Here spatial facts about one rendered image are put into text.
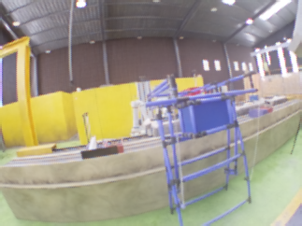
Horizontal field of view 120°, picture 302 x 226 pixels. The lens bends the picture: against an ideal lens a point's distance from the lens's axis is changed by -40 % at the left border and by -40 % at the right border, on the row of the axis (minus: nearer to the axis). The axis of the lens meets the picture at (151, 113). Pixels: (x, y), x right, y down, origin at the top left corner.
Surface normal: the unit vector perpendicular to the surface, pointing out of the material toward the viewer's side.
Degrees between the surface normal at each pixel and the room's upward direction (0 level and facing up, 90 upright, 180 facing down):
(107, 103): 90
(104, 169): 90
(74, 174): 90
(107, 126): 90
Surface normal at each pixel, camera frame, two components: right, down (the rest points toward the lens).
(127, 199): 0.25, 0.05
